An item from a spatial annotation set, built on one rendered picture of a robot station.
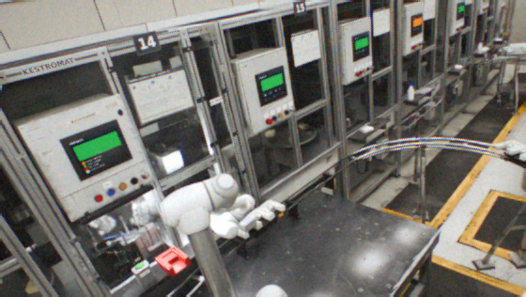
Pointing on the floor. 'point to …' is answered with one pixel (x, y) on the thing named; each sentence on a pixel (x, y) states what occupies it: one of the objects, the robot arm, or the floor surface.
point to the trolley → (503, 71)
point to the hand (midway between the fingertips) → (193, 210)
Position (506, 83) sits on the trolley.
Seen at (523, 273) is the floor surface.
